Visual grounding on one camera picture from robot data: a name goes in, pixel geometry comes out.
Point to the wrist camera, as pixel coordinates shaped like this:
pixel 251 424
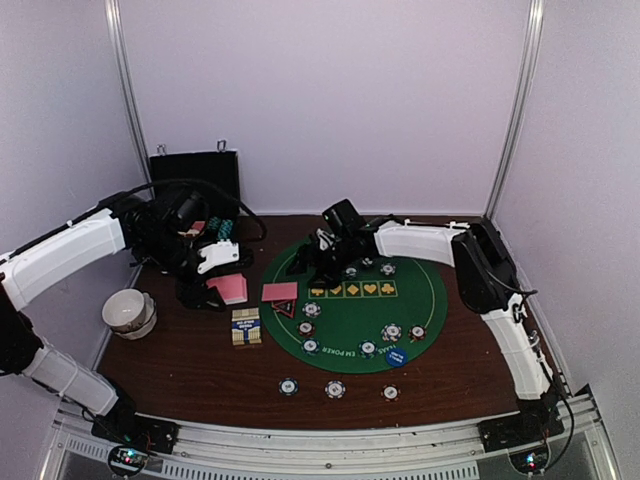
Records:
pixel 343 219
pixel 217 254

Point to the green chip stack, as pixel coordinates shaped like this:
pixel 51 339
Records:
pixel 288 386

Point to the white ceramic bowl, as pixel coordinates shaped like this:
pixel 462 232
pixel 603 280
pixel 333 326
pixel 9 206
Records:
pixel 123 307

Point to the aluminium front rail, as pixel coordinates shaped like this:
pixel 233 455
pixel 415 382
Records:
pixel 453 450

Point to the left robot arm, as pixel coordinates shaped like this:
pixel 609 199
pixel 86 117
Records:
pixel 150 230

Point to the blue small blind button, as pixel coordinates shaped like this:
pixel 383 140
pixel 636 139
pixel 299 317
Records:
pixel 396 357

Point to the round green poker mat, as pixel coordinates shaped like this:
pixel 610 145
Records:
pixel 358 310

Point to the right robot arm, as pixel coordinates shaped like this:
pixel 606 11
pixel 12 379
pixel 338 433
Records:
pixel 486 280

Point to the card deck in case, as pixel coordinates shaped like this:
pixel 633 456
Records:
pixel 196 229

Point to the teal chips in case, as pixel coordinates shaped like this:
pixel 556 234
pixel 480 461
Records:
pixel 220 229

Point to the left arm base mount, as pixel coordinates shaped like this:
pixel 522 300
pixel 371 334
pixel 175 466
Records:
pixel 147 434

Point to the blue white chip stack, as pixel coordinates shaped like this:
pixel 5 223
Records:
pixel 335 389

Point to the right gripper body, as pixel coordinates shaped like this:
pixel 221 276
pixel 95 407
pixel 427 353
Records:
pixel 330 263

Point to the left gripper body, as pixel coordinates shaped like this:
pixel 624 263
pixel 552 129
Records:
pixel 186 292

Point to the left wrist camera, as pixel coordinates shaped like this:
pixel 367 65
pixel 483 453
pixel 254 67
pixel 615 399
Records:
pixel 217 254

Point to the scalloped white bowl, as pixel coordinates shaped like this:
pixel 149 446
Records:
pixel 139 329

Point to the red black chip stack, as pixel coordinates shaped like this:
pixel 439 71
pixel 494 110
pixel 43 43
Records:
pixel 390 392

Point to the gold card box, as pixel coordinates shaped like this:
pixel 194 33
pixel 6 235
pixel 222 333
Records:
pixel 246 328

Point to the black poker case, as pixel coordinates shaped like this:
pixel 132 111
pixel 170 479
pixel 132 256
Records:
pixel 197 170

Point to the green chip mat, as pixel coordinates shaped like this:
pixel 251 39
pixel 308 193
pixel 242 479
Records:
pixel 311 346
pixel 367 349

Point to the triangular all-in marker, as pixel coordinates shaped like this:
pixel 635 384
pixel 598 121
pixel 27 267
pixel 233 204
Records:
pixel 285 307

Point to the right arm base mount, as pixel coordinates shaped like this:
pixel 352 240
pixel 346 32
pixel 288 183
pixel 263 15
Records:
pixel 515 431

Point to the red-backed card deck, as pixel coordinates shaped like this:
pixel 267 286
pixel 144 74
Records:
pixel 232 288

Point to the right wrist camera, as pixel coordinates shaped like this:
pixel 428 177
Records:
pixel 343 219

